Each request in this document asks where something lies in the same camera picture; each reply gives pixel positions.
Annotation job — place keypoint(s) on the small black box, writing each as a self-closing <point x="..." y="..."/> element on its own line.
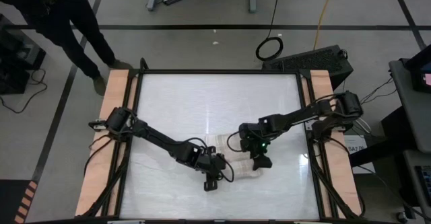
<point x="13" y="81"/>

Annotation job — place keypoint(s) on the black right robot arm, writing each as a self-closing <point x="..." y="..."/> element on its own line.
<point x="303" y="116"/>

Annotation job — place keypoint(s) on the black equipment case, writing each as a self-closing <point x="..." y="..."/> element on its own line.
<point x="20" y="54"/>

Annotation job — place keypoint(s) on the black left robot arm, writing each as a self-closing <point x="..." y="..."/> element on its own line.
<point x="158" y="141"/>

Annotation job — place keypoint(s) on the person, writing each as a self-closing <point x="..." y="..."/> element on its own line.
<point x="60" y="15"/>

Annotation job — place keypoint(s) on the black mat orange stripes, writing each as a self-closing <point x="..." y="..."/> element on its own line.
<point x="13" y="200"/>

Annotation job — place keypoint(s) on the black monitor pink screen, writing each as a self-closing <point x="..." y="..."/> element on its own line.
<point x="417" y="66"/>

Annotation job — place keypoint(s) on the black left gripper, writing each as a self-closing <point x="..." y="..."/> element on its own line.
<point x="213" y="163"/>

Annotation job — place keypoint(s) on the grey cabinet blue screen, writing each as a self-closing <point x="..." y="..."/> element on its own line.
<point x="410" y="183"/>

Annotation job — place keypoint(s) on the white paper label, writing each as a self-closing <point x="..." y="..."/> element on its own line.
<point x="355" y="144"/>

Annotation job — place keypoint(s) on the plaid white beige towel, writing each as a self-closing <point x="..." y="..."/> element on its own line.
<point x="242" y="170"/>

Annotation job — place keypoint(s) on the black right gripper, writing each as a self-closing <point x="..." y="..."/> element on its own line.
<point x="252" y="136"/>

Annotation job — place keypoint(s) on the grey cart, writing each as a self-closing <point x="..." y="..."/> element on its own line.
<point x="412" y="116"/>

